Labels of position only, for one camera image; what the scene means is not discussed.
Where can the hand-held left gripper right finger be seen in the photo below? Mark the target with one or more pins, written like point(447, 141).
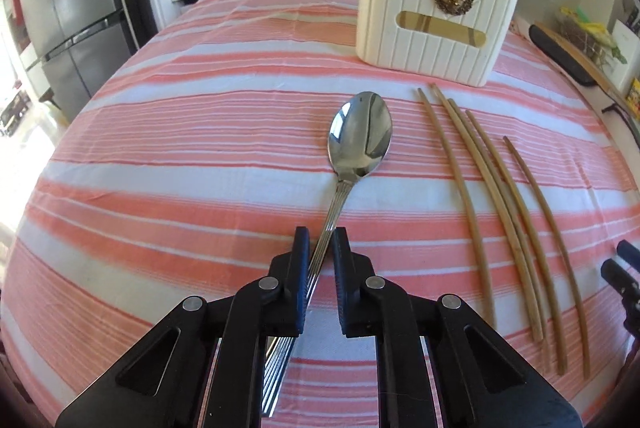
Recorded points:
point(342, 298)

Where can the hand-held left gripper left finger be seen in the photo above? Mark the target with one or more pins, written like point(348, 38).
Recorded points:
point(299, 293)

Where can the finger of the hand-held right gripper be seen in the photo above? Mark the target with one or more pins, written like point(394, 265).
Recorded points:
point(631, 252)
point(625, 283)

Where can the slender wooden chopstick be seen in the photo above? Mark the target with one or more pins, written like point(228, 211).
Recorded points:
point(542, 278)
point(535, 293)
point(505, 218)
point(555, 238)
point(460, 188)

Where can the steel spoon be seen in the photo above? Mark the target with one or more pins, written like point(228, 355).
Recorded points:
point(360, 133)

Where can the cream utensil holder box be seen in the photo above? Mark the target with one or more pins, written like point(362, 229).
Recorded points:
point(390, 8)

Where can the yellow snack packet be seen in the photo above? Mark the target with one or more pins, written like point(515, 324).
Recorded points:
point(634, 96)

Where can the wooden cutting board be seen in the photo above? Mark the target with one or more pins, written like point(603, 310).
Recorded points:
point(607, 83)

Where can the white knife block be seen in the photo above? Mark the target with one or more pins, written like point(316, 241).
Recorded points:
point(630, 53)

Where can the black oblong bar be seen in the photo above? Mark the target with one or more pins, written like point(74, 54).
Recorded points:
point(562, 53)

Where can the yellow plastic bag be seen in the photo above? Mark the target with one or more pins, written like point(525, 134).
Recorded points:
point(582, 21)

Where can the low wooden table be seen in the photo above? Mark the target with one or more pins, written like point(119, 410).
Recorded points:
point(12, 108)

